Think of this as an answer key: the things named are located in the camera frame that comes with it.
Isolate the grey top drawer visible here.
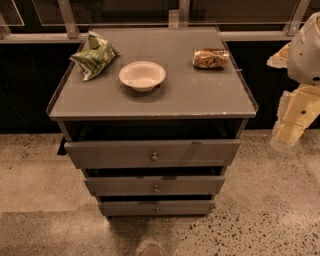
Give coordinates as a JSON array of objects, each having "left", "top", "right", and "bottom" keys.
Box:
[{"left": 65, "top": 139, "right": 240, "bottom": 169}]

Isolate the grey drawer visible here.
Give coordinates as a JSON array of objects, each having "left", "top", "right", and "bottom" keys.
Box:
[
  {"left": 99, "top": 200, "right": 215, "bottom": 216},
  {"left": 65, "top": 139, "right": 240, "bottom": 169},
  {"left": 85, "top": 176, "right": 224, "bottom": 196}
]

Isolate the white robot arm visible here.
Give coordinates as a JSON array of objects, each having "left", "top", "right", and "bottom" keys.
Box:
[{"left": 267, "top": 12, "right": 320, "bottom": 150}]

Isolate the grey drawer cabinet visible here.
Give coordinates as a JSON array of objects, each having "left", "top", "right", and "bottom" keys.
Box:
[{"left": 48, "top": 28, "right": 257, "bottom": 206}]

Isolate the brass top drawer knob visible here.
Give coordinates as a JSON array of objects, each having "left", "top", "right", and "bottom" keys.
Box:
[{"left": 151, "top": 152, "right": 159, "bottom": 162}]

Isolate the brass middle drawer knob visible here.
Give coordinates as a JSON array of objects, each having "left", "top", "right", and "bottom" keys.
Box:
[{"left": 153, "top": 185, "right": 160, "bottom": 194}]

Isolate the grey middle drawer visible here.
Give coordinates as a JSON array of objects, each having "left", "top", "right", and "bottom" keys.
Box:
[{"left": 85, "top": 176, "right": 224, "bottom": 196}]

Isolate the grey bottom drawer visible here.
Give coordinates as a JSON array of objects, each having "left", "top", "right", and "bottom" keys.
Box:
[{"left": 99, "top": 200, "right": 215, "bottom": 216}]

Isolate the brown snack can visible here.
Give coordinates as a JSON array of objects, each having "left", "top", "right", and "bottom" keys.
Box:
[{"left": 193, "top": 48, "right": 230, "bottom": 70}]

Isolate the white bowl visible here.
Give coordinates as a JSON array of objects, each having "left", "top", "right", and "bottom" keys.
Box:
[{"left": 119, "top": 61, "right": 166, "bottom": 92}]

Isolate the green chip bag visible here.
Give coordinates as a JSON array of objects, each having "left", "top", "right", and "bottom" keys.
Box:
[{"left": 70, "top": 31, "right": 119, "bottom": 81}]

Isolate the metal railing frame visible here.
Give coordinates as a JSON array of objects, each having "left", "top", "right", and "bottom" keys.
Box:
[{"left": 0, "top": 0, "right": 320, "bottom": 43}]

